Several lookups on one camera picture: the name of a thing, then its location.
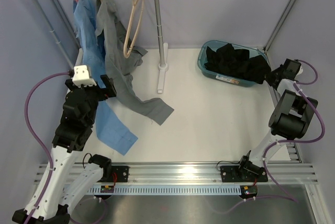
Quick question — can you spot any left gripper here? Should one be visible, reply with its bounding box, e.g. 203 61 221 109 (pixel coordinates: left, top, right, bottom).
66 75 116 126

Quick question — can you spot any light blue cable duct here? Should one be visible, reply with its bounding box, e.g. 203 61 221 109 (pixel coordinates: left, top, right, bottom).
87 185 241 196

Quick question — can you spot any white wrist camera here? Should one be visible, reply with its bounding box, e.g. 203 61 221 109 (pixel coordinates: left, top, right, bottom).
295 66 304 79
68 65 97 88

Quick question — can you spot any teal plastic basin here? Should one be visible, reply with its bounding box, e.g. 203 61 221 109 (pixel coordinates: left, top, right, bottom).
197 40 270 87

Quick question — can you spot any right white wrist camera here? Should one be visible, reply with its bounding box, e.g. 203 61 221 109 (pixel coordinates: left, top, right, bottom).
295 66 304 79

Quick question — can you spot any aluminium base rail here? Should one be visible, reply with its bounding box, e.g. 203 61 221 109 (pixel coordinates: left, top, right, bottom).
89 162 318 191

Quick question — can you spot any grey shirt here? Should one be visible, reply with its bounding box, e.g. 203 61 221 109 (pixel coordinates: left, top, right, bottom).
95 0 174 125

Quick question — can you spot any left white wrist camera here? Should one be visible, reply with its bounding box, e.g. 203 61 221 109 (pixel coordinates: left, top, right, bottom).
68 65 97 88

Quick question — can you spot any blue shirt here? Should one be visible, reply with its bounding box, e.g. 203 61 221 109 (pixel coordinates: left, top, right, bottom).
73 0 138 155

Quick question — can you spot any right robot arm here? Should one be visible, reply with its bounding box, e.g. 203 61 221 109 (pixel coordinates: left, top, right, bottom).
236 59 318 182

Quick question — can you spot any white and metal clothes rack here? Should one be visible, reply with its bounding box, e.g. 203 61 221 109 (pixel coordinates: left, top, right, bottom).
32 0 169 94

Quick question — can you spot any beige plastic hanger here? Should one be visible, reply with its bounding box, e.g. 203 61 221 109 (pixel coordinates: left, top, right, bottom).
123 0 144 59

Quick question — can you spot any black shirt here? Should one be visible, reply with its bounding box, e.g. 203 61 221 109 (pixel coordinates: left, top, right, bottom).
204 43 271 84

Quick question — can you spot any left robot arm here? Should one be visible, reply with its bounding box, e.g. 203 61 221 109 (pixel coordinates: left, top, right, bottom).
12 70 116 223

